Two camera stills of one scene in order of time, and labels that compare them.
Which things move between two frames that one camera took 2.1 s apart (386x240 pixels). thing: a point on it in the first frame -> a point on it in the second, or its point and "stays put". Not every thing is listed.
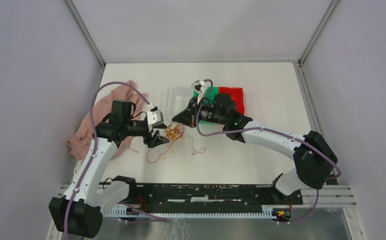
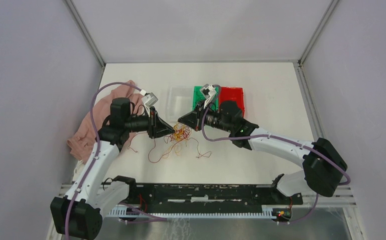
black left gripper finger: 160,126 stays put
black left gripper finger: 157,140 -> 164,132
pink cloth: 80,141 stays put
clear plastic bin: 177,98 stays put
